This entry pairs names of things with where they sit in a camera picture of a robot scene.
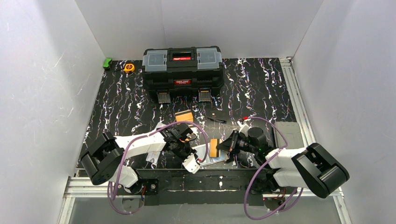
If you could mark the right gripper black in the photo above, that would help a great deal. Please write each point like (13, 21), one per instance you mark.
(233, 145)

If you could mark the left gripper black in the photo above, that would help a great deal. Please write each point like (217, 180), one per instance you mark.
(181, 136)

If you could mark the tan card holder with sleeves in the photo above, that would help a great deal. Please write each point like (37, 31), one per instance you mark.
(220, 156)

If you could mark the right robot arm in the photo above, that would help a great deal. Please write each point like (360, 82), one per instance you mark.
(311, 167)

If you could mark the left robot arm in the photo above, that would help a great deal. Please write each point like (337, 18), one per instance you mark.
(104, 159)

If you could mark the gold card stack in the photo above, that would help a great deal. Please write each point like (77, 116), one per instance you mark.
(184, 116)

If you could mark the grey pad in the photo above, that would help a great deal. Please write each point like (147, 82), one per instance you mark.
(292, 133)

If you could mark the black toolbox with clear lids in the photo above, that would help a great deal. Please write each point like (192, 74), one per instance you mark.
(193, 71)

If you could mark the yellow tape measure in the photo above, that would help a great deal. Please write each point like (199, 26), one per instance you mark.
(129, 67)

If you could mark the green plastic object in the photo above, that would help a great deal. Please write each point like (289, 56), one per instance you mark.
(107, 63)

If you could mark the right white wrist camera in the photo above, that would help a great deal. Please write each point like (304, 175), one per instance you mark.
(243, 127)

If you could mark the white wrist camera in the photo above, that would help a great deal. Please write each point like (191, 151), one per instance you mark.
(190, 164)
(243, 127)

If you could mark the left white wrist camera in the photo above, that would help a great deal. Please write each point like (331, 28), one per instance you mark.
(190, 164)

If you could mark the white aluminium table rail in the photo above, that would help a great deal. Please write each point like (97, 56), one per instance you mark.
(295, 95)

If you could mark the front aluminium rail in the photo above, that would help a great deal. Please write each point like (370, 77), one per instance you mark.
(207, 197)

